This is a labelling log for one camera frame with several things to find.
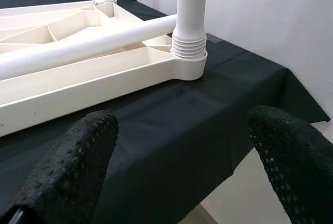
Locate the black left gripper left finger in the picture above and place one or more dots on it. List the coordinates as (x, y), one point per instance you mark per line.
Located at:
(65, 172)

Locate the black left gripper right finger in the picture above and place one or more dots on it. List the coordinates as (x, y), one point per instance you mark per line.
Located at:
(296, 161)

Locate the black tablecloth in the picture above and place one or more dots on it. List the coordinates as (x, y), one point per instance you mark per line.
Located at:
(182, 117)

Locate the white plastic children table top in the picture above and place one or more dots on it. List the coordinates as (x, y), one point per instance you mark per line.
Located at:
(78, 91)

